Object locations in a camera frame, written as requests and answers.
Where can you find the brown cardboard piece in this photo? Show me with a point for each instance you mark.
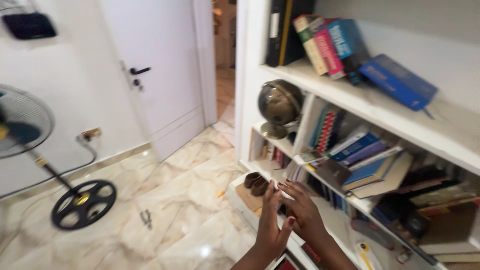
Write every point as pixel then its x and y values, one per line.
pixel 247 198

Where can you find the white bottle with yellow label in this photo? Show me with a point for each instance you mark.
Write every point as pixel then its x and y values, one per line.
pixel 366 257

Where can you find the person's right hand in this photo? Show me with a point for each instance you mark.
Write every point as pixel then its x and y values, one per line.
pixel 305 217

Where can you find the pink book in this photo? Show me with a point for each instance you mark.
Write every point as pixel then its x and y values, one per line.
pixel 330 56

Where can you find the blue upright book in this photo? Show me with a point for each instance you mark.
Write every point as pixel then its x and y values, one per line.
pixel 345 37

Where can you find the person's left hand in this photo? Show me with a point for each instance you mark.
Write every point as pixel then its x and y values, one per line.
pixel 270 228

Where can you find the black binder with yellow stripe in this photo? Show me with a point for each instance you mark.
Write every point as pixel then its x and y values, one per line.
pixel 296 33

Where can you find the black and red book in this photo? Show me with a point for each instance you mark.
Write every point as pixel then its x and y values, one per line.
pixel 312 255

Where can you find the dark brown flat book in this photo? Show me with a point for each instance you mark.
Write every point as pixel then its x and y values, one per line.
pixel 333 173

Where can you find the black wall router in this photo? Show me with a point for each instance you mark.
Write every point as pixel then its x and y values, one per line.
pixel 29 25

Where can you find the heap of dark books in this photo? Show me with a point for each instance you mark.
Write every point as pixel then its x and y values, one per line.
pixel 431 202

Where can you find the black binder with white label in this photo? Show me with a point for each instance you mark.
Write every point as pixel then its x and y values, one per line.
pixel 274 33

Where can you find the stack of flat blue books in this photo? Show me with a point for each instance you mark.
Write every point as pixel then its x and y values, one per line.
pixel 369 165

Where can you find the green and beige book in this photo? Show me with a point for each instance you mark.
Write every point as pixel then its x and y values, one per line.
pixel 309 45

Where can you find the dark gold desk globe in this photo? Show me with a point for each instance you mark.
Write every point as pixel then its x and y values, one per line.
pixel 279 103

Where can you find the white built-in bookshelf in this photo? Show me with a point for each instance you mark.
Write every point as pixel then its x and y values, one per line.
pixel 431 127

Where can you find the small orange object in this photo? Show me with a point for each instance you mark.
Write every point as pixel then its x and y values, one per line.
pixel 221 194

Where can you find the person's right fingers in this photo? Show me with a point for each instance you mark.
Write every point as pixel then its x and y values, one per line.
pixel 293 197

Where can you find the white door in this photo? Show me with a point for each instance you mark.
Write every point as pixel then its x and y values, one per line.
pixel 168 75

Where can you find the row of upright colourful books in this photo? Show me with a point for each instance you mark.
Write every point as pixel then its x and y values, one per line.
pixel 326 129

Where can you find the wall socket with plug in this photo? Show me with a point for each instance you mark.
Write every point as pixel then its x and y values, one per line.
pixel 89 134

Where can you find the black standing fan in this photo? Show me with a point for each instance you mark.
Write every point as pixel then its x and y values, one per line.
pixel 22 120

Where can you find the thick blue book with ribbon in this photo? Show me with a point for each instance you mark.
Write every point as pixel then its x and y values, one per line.
pixel 399 80

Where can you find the small white green booklet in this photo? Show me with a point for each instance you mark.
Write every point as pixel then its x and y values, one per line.
pixel 309 157

